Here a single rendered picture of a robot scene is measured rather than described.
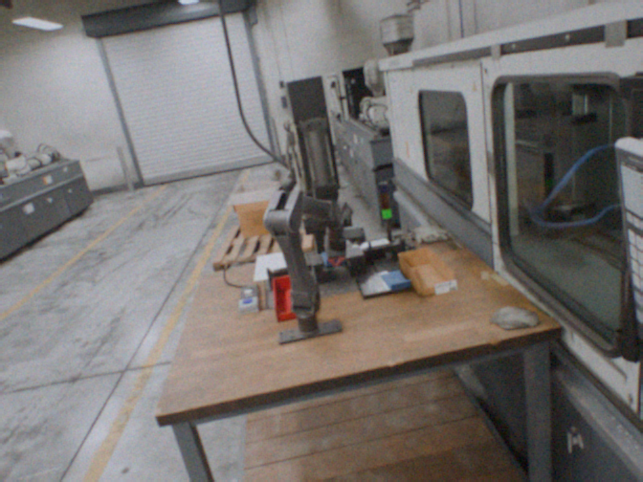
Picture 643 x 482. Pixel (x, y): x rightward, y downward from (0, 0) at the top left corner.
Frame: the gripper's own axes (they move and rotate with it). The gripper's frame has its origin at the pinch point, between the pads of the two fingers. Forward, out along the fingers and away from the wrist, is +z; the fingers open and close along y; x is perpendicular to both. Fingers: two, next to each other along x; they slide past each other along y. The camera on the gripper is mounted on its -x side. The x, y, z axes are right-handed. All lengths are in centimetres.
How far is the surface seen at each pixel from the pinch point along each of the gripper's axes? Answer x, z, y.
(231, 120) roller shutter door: 104, 452, 814
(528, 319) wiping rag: -47, -20, -46
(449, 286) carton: -35.0, -5.4, -21.6
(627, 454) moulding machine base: -56, -15, -83
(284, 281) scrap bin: 19.5, 10.0, 1.6
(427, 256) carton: -35.7, 5.2, 0.6
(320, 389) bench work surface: 13, -14, -54
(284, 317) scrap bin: 20.6, 0.1, -20.9
